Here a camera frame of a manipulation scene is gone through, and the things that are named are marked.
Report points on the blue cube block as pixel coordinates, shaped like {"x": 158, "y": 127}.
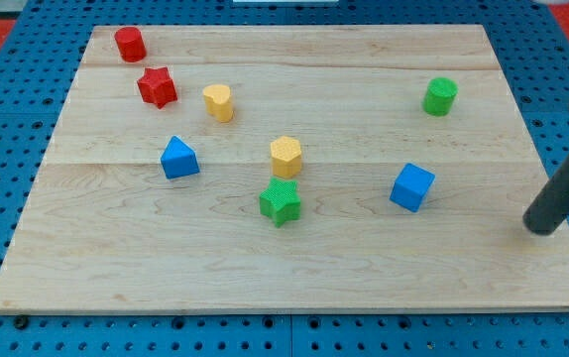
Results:
{"x": 411, "y": 187}

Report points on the yellow hexagon block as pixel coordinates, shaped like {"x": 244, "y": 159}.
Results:
{"x": 286, "y": 156}

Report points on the wooden board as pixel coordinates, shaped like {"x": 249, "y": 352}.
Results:
{"x": 105, "y": 232}

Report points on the green star block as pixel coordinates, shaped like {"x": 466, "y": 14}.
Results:
{"x": 280, "y": 201}

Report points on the yellow heart block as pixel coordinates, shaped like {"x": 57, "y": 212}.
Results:
{"x": 218, "y": 102}

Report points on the blue triangle block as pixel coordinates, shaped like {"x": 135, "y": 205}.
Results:
{"x": 178, "y": 159}

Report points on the red star block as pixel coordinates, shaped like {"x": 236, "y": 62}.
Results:
{"x": 157, "y": 87}

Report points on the green cylinder block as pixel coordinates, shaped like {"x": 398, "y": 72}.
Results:
{"x": 439, "y": 96}

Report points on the red cylinder block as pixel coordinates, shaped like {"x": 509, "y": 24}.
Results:
{"x": 130, "y": 44}

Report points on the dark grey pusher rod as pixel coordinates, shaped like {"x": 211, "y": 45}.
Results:
{"x": 551, "y": 206}

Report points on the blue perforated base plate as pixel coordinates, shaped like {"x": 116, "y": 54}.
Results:
{"x": 41, "y": 44}

